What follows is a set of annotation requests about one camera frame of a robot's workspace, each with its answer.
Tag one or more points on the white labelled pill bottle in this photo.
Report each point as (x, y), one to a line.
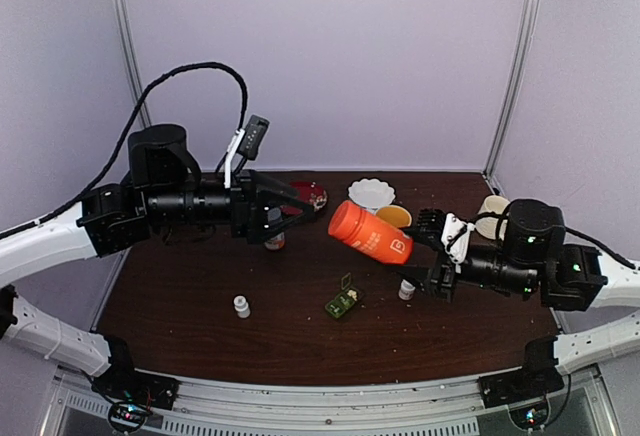
(406, 290)

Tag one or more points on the orange pill bottle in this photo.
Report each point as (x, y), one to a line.
(367, 233)

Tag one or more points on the right aluminium frame post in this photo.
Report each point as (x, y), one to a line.
(528, 20)

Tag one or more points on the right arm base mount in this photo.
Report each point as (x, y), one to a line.
(519, 385)

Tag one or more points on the small white bottle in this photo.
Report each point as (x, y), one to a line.
(241, 306)

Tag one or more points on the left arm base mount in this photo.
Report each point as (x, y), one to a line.
(144, 389)

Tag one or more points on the white scalloped bowl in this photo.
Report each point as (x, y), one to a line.
(371, 193)

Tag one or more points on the patterned mug orange inside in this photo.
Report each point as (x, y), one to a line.
(395, 215)

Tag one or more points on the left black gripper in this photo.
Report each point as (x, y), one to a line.
(252, 226)

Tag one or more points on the aluminium frame post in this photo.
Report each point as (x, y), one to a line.
(528, 20)
(128, 48)

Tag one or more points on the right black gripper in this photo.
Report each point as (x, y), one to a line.
(428, 280)

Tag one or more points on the grey-capped orange label bottle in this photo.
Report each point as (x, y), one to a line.
(277, 242)

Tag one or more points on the left aluminium frame post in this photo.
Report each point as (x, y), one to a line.
(128, 48)

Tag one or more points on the cream ribbed mug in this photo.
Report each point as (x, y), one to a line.
(493, 206)

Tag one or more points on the front aluminium rail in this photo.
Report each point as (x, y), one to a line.
(451, 406)

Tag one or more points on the red floral plate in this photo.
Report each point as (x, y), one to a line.
(311, 193)

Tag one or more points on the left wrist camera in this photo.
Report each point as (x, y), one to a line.
(243, 147)

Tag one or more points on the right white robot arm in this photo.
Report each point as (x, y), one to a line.
(527, 250)

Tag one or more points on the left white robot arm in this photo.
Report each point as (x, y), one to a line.
(162, 189)

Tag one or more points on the green pill organizer box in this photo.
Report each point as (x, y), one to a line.
(345, 300)

